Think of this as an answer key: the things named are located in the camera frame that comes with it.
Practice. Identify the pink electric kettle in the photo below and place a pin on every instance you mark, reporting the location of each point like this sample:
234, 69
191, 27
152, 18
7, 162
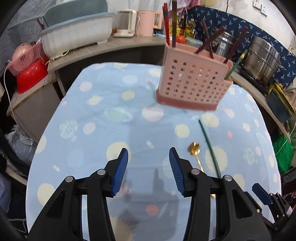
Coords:
148, 21

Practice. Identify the gold flower spoon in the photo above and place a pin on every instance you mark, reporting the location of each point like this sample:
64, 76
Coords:
194, 150

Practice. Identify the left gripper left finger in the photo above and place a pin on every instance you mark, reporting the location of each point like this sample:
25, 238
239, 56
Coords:
61, 217

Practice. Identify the large steel steamer pot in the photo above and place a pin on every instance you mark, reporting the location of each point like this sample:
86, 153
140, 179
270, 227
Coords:
262, 60

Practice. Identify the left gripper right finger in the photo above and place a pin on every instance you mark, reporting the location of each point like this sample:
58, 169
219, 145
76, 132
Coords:
238, 217

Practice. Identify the grey wooden side counter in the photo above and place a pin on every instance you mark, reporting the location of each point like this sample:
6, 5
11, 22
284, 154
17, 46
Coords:
112, 44

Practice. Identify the pink perforated utensil holder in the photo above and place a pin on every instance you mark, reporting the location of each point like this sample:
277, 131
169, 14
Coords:
192, 81

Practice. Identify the maroon chopstick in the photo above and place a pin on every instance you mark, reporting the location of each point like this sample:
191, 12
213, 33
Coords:
233, 49

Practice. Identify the steel rice cooker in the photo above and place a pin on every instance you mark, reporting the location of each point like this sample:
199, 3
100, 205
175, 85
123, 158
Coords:
223, 44

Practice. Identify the dark green yellow-rimmed bowls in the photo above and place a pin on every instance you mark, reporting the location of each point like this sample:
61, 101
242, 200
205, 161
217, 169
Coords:
279, 103

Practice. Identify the green gold-banded chopstick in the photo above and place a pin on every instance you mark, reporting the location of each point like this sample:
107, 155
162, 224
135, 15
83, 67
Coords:
236, 64

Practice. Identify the dark red chopstick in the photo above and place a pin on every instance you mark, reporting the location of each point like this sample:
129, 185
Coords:
207, 38

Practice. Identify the green plastic bag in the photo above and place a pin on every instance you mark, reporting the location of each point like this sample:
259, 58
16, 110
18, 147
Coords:
284, 152

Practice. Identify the dark brown twisted chopstick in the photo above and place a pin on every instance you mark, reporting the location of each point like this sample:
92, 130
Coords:
174, 23

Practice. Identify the black induction cooker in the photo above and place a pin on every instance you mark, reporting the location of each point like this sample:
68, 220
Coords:
255, 83

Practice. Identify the white wall socket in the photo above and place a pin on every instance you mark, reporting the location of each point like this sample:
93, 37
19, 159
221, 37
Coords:
256, 4

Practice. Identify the red plastic basin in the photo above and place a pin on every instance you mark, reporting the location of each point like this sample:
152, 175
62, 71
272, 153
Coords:
31, 76

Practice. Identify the white dish drainer with lid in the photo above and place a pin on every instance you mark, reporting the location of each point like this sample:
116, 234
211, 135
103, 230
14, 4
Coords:
75, 24

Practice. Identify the cooking oil bottle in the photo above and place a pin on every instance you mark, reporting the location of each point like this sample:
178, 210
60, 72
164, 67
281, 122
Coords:
190, 29

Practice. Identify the red tomato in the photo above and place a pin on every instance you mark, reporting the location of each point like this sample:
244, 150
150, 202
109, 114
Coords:
181, 39

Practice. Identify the white glass kettle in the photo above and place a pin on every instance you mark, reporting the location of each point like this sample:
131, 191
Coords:
125, 23

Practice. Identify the clear food container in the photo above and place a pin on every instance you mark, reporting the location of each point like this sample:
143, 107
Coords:
193, 42

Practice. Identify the dark brown-red chopstick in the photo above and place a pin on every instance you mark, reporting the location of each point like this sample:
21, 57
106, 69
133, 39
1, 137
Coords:
211, 38

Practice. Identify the blue patterned tablecloth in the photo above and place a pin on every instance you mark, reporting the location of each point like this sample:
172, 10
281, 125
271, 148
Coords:
111, 106

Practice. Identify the pink plastic basket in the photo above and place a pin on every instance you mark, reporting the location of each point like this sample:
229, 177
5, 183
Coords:
24, 56

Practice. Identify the dark soy sauce bottle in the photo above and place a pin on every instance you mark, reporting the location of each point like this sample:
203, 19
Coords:
182, 25

